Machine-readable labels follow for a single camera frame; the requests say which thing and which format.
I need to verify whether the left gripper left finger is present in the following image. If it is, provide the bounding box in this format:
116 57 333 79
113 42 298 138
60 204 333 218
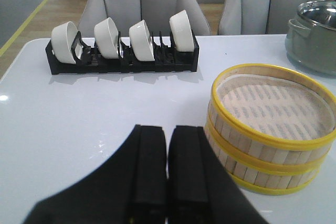
24 125 166 223

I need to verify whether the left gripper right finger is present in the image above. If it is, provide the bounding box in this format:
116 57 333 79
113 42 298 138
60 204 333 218
168 125 266 223

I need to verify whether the bamboo steamer drawer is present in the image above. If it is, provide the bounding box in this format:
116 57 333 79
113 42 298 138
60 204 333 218
204 122 320 195
208 63 335 166

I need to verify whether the upper drawer cloth liner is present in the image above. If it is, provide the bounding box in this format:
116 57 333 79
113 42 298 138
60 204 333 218
216 74 335 140

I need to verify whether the black bowl rack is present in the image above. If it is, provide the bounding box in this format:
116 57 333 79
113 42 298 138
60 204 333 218
46 32 199 74

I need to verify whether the white bowl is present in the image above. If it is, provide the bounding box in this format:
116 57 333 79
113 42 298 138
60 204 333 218
129 20 154 61
51 22 78 64
169 10 194 52
93 17 118 59

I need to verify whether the grey electric cooking pot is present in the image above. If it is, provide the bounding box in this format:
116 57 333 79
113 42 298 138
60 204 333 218
285 1 335 75

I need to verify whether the left grey chair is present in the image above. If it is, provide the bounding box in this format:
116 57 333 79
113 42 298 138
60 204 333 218
78 0 211 37

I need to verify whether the grey chair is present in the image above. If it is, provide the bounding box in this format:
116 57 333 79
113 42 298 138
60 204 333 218
218 0 323 35
78 0 211 37

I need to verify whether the right grey chair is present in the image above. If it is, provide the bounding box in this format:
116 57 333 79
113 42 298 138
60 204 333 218
218 0 323 35

